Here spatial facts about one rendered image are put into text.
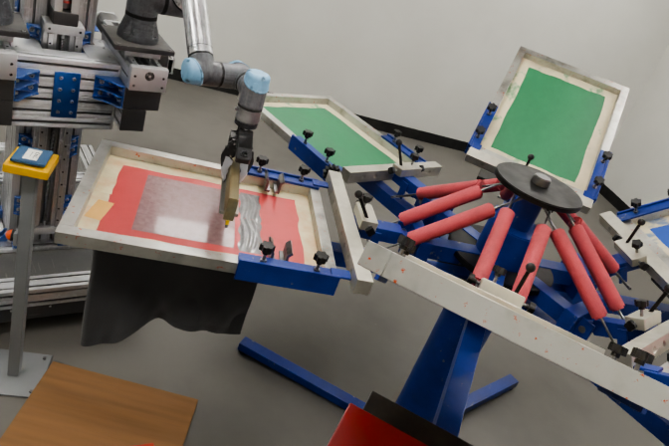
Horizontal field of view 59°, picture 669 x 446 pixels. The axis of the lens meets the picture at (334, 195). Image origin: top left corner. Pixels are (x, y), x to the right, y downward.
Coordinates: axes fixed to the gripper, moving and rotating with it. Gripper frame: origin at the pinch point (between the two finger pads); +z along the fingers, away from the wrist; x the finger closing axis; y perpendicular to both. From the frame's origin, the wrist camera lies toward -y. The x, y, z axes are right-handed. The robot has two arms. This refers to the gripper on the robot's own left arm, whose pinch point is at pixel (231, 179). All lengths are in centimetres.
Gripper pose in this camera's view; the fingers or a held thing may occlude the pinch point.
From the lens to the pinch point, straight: 187.5
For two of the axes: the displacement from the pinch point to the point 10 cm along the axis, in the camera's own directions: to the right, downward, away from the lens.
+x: -9.4, -2.0, -2.6
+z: -3.0, 8.4, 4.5
